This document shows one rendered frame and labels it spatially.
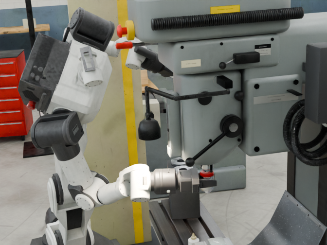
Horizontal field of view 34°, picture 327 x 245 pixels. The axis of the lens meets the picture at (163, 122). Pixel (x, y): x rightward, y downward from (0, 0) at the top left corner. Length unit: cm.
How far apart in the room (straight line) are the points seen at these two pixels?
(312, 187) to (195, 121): 53
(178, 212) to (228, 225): 189
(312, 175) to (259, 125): 34
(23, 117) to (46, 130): 444
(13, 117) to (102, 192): 443
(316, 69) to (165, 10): 44
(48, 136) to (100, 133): 167
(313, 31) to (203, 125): 45
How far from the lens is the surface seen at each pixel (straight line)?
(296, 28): 169
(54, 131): 184
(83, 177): 194
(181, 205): 223
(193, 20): 150
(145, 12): 152
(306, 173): 197
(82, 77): 183
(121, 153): 357
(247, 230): 405
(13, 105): 626
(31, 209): 465
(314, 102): 147
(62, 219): 242
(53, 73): 191
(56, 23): 1065
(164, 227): 221
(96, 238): 288
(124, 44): 173
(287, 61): 168
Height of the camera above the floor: 196
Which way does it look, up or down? 17 degrees down
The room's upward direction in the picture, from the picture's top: 3 degrees counter-clockwise
